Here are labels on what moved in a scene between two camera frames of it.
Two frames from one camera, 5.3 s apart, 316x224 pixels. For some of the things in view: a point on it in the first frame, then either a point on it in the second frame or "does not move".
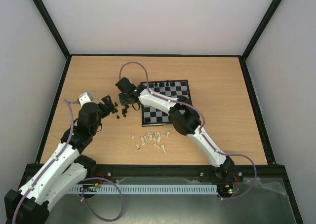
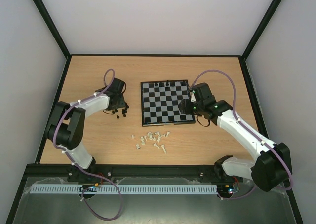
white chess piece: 163,148 does not move
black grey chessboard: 153,115 does not move
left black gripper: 109,104 → 122,104
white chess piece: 155,144 does not move
